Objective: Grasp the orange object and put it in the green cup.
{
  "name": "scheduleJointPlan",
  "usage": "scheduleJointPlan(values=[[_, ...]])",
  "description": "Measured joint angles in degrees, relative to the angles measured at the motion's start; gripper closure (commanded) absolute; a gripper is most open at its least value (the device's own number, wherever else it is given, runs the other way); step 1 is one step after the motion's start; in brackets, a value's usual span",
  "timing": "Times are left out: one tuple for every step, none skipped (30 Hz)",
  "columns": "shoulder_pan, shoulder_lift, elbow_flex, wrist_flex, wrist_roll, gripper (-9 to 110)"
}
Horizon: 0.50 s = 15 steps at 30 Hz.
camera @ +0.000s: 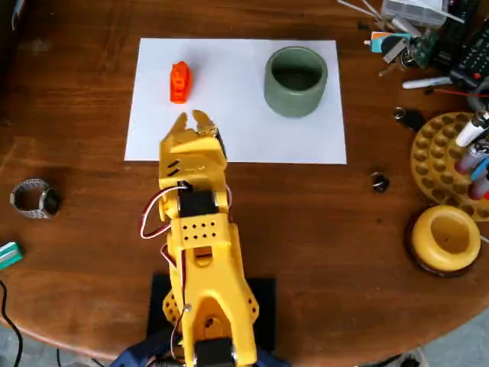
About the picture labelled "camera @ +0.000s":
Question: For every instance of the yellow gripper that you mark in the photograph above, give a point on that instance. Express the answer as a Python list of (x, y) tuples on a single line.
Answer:
[(188, 134)]

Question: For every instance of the orange printed object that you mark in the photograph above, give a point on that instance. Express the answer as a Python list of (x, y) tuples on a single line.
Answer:
[(180, 82)]

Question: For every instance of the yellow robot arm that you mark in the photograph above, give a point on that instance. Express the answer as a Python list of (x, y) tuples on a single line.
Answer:
[(208, 267)]

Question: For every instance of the green ceramic cup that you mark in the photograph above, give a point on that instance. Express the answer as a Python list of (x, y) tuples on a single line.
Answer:
[(292, 103)]

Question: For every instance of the white paper sheet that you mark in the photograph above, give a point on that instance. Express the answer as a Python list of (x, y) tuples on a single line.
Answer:
[(244, 76)]

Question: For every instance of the metal mesh band wristwatch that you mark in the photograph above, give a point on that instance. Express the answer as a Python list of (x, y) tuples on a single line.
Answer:
[(30, 212)]

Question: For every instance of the blue orange key tag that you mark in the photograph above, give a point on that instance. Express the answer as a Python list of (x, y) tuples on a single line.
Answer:
[(378, 42)]

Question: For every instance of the white thin sticks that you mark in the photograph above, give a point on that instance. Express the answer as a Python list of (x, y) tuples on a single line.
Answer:
[(366, 9)]

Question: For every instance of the bunch of keys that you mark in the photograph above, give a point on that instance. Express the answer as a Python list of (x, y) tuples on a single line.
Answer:
[(397, 51)]

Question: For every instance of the black key fob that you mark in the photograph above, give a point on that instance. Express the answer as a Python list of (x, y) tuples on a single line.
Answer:
[(412, 118)]

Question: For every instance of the green white small box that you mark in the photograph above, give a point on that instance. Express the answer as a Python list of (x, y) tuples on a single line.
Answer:
[(9, 256)]

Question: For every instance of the blue clamp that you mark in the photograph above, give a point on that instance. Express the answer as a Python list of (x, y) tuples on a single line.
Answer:
[(137, 353), (271, 359)]

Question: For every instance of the white marker pen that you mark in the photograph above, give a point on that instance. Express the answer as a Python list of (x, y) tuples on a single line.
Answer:
[(424, 83)]

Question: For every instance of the green circuit board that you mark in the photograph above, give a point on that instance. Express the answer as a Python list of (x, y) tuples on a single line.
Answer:
[(422, 49)]

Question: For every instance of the yellow perforated pen holder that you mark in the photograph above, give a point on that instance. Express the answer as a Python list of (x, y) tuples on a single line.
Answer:
[(431, 160)]

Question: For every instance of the clear plastic box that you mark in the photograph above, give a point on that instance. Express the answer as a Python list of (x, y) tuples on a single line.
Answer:
[(412, 9)]

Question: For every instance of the yellow round bowl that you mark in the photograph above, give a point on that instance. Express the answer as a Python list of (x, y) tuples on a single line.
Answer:
[(424, 241)]

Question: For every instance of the black narrow remote control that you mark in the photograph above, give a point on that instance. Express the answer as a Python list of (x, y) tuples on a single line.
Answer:
[(452, 34)]

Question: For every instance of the white black tipped marker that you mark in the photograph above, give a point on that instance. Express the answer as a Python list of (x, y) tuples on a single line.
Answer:
[(468, 134)]

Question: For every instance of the purple pen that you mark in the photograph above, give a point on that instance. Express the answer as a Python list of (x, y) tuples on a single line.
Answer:
[(468, 162)]

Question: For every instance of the blue pen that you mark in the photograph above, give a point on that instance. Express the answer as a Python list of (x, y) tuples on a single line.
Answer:
[(480, 170)]

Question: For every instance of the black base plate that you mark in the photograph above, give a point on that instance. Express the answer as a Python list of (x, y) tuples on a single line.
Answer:
[(267, 306)]

